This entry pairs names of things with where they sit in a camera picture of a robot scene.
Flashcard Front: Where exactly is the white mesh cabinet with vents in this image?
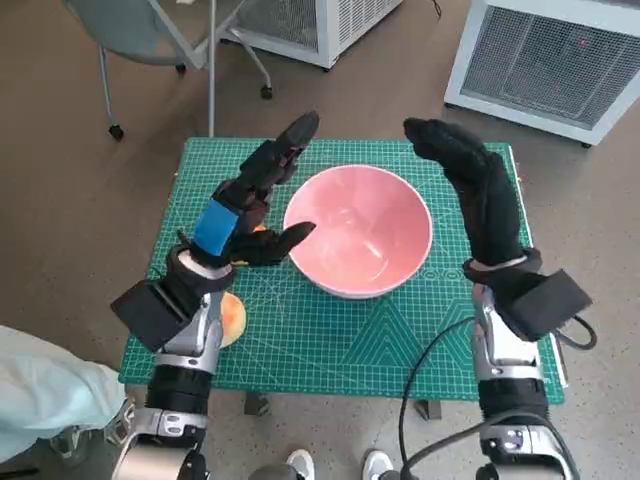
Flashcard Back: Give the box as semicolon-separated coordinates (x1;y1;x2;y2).
219;0;405;70

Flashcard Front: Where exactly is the black arched robot cable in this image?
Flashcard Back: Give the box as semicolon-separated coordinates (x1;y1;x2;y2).
403;413;579;480

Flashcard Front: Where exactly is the white shoe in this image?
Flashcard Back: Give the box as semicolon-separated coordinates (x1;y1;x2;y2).
286;448;316;480
362;449;396;480

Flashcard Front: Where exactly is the grey office chair on casters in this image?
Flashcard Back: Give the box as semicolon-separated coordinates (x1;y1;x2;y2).
62;0;275;142

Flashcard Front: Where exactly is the black left robot hand blue tape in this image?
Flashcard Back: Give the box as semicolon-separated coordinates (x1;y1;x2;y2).
178;110;321;272

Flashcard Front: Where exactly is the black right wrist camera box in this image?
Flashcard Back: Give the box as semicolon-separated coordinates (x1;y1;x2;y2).
499;268;594;344

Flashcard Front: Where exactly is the twisted toy bread loaf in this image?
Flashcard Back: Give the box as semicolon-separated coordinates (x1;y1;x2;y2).
233;224;267;266

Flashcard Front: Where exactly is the white metal pole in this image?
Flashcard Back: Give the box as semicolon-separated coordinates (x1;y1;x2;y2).
207;0;219;139

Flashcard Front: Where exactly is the black camera cable loop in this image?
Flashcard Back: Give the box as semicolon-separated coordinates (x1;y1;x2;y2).
552;314;597;350

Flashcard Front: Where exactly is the long black robot cable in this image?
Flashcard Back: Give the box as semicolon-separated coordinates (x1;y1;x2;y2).
399;318;475;480

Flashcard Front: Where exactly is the large white mesh cabinet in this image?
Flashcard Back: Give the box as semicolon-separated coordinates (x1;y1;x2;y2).
443;0;640;148

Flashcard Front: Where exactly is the round toy bread bun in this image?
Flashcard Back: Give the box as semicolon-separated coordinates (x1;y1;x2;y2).
219;293;247;349

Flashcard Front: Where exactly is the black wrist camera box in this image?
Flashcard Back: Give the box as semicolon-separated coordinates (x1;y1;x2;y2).
109;279;206;354
499;268;594;344

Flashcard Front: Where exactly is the green cutting mat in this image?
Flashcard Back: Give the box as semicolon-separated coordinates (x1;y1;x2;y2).
118;138;568;405

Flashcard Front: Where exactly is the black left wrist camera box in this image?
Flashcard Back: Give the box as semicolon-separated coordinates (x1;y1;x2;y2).
109;279;206;354

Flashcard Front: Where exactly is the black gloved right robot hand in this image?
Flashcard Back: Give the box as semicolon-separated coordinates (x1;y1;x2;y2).
402;117;527;266

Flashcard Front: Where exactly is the pink bowl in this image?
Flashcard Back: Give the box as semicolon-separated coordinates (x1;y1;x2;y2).
282;165;434;300

